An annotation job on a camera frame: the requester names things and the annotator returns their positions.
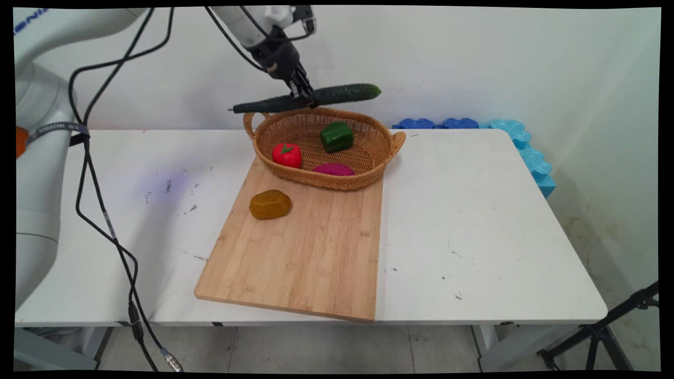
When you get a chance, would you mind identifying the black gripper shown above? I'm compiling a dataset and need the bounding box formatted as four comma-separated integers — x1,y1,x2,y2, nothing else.
252,37,320,109

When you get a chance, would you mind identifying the long dark green cucumber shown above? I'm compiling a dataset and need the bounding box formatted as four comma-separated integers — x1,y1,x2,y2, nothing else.
228,83,382,115

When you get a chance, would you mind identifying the green toy bell pepper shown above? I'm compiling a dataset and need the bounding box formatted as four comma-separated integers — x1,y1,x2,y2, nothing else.
320,121,354,154

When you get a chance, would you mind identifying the woven wicker basket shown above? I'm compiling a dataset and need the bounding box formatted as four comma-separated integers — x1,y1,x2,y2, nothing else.
243,107,407,191

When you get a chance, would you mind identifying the red toy tomato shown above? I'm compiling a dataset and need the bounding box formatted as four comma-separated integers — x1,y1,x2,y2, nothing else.
272,143,303,169

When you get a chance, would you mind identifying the purple toy sweet potato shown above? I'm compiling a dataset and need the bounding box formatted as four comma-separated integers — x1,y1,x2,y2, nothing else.
313,163,356,176

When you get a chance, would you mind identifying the brown toy potato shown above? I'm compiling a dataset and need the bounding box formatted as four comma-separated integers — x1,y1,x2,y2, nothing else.
249,189,293,220

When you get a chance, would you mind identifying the wooden cutting board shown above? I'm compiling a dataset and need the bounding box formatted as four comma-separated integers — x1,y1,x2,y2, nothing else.
194,156,384,323

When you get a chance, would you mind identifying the light blue foam mat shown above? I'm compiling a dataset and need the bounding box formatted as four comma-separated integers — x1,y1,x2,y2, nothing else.
480,119,557,199

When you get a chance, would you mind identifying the black table leg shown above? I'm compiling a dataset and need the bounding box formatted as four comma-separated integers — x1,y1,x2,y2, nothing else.
94,326,114,370

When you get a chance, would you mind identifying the white table support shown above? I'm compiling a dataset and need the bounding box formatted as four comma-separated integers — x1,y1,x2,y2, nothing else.
470,322,580,372

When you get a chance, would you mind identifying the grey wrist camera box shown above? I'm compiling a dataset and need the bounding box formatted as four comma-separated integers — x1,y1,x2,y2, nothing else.
263,5,318,38

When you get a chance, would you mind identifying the short black wrist cable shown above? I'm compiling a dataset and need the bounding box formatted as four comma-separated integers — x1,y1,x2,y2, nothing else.
204,6,318,73

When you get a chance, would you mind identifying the long black cable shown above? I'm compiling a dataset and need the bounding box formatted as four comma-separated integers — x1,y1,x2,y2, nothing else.
67,6,184,372

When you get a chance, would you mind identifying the grey velcro strap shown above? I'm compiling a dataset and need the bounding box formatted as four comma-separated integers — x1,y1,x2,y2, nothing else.
24,122,91,148

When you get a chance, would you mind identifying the black camera tripod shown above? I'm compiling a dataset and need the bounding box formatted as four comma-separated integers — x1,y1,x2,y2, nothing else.
536,281,661,372

